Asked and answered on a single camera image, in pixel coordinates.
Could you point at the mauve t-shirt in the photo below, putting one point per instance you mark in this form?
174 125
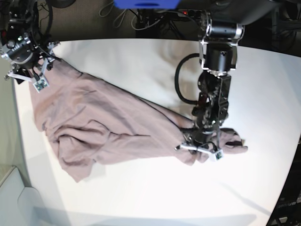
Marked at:
88 120

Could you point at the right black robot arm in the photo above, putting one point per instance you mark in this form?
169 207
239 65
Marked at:
24 25

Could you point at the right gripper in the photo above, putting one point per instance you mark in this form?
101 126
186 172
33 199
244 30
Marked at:
28 62

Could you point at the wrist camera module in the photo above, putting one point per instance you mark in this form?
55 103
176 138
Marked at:
41 84
217 155

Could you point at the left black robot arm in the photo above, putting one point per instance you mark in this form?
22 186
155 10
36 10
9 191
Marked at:
220 30

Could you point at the white power strip red switch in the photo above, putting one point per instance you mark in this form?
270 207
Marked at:
193 13

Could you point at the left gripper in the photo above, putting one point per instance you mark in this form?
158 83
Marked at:
205 140

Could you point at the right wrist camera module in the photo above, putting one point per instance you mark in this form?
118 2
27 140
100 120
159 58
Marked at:
41 84

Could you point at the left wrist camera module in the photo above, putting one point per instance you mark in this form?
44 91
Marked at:
217 155

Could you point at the blue box overhead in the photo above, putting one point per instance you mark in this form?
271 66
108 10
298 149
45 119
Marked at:
146 4

